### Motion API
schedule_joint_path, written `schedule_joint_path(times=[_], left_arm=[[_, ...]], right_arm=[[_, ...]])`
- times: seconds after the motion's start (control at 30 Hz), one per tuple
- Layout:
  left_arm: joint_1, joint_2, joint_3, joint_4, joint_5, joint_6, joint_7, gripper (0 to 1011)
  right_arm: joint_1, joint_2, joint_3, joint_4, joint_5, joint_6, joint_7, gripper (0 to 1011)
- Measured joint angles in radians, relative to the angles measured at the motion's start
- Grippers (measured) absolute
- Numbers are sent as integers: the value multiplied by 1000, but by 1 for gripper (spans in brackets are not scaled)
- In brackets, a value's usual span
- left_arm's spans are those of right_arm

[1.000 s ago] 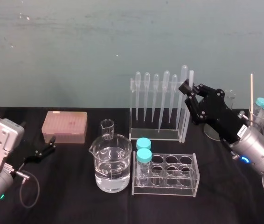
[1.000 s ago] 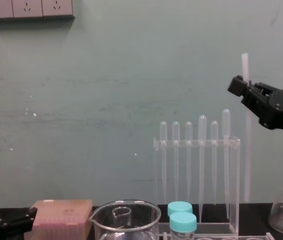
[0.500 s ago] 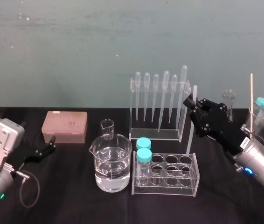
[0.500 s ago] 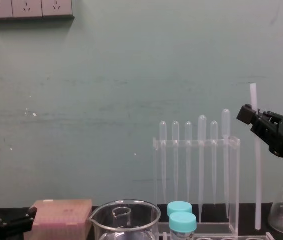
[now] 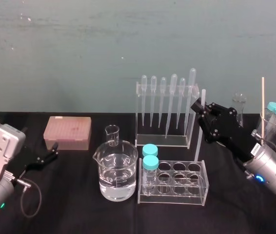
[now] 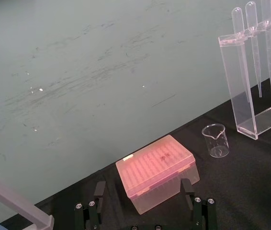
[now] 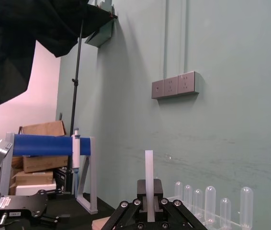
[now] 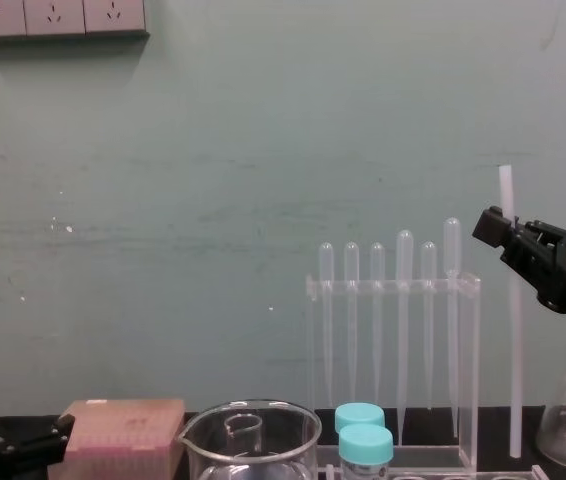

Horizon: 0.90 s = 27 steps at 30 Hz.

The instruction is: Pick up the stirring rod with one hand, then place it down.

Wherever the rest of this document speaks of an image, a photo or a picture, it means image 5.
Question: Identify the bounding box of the clear glass stirring rod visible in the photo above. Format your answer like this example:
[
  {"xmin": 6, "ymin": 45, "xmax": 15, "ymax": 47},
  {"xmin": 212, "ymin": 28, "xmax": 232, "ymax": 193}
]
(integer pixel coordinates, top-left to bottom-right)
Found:
[{"xmin": 194, "ymin": 89, "xmax": 207, "ymax": 163}]

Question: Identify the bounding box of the thin dark wrist cable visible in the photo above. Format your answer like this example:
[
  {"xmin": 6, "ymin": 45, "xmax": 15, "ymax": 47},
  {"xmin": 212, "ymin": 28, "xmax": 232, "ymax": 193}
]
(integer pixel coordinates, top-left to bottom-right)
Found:
[
  {"xmin": 251, "ymin": 130, "xmax": 276, "ymax": 147},
  {"xmin": 13, "ymin": 178, "xmax": 43, "ymax": 218}
]

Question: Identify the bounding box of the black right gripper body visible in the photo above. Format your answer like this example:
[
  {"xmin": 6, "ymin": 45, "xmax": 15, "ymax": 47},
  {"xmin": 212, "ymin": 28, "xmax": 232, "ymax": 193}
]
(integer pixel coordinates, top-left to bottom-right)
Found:
[{"xmin": 208, "ymin": 112, "xmax": 262, "ymax": 163}]

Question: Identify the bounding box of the pink pipette tip box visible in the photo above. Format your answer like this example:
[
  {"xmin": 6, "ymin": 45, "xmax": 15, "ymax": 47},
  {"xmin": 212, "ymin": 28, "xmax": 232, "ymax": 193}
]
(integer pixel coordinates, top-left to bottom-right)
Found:
[{"xmin": 43, "ymin": 116, "xmax": 92, "ymax": 151}]

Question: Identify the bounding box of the clear acrylic tube rack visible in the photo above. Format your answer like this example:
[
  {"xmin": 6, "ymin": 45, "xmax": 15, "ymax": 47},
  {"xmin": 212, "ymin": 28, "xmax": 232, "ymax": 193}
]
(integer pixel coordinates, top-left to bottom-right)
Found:
[{"xmin": 138, "ymin": 159, "xmax": 210, "ymax": 206}]

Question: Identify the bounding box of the small empty glass beaker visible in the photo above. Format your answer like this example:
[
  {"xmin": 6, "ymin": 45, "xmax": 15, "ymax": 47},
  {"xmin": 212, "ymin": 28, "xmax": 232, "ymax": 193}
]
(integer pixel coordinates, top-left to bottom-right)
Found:
[{"xmin": 105, "ymin": 124, "xmax": 119, "ymax": 147}]

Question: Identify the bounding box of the teal capped sample tube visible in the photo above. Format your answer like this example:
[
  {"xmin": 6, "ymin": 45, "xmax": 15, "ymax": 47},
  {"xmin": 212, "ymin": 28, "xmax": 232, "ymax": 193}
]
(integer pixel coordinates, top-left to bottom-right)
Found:
[
  {"xmin": 142, "ymin": 155, "xmax": 159, "ymax": 196},
  {"xmin": 266, "ymin": 101, "xmax": 276, "ymax": 137},
  {"xmin": 142, "ymin": 143, "xmax": 159, "ymax": 162}
]

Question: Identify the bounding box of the thin dark right wrist cable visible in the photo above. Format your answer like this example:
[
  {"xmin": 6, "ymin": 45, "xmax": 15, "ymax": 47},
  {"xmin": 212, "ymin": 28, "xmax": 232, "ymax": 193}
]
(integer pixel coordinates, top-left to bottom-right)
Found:
[{"xmin": 251, "ymin": 130, "xmax": 276, "ymax": 147}]

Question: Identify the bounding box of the thin wooden stick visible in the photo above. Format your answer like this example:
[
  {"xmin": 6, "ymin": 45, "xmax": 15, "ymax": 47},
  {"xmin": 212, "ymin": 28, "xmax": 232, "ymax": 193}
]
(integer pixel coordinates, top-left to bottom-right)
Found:
[{"xmin": 261, "ymin": 77, "xmax": 268, "ymax": 141}]

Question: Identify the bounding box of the clear acrylic pipette rack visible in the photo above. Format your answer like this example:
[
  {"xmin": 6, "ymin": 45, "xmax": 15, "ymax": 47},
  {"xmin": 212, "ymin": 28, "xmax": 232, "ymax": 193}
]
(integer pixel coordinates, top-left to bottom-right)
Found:
[{"xmin": 135, "ymin": 81, "xmax": 200, "ymax": 148}]

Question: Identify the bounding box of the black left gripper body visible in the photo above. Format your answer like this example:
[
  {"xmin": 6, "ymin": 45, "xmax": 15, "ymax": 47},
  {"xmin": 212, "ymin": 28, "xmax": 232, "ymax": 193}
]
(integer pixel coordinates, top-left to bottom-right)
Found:
[{"xmin": 12, "ymin": 136, "xmax": 44, "ymax": 180}]

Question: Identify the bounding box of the large glass beaker with water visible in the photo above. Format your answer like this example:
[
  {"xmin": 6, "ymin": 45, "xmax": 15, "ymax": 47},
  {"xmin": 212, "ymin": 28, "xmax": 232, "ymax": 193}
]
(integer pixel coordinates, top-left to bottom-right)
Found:
[{"xmin": 92, "ymin": 140, "xmax": 139, "ymax": 202}]

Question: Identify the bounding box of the black table cloth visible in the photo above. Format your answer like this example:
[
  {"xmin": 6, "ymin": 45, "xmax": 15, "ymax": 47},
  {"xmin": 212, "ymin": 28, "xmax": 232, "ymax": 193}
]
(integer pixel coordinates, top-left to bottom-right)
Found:
[{"xmin": 0, "ymin": 111, "xmax": 276, "ymax": 234}]

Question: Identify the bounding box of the glass conical flask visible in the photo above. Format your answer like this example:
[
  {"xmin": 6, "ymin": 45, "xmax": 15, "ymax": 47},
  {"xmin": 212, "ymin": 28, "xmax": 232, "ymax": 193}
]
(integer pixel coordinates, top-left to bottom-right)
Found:
[{"xmin": 231, "ymin": 92, "xmax": 248, "ymax": 128}]

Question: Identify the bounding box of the glass beaker holding tubes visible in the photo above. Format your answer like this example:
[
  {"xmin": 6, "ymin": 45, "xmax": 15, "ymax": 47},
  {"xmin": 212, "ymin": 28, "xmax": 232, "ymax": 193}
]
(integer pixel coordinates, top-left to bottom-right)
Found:
[{"xmin": 256, "ymin": 111, "xmax": 276, "ymax": 152}]

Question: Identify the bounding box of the largest clear plastic transfer pipette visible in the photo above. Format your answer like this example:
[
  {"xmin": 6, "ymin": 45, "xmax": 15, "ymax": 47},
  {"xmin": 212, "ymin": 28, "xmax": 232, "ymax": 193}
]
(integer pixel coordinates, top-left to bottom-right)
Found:
[{"xmin": 185, "ymin": 68, "xmax": 197, "ymax": 137}]

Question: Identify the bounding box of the thin dark left wrist cable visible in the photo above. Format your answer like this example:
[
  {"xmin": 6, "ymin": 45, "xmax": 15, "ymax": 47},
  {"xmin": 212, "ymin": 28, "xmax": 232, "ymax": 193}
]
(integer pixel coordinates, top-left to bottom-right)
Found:
[{"xmin": 13, "ymin": 178, "xmax": 43, "ymax": 218}]

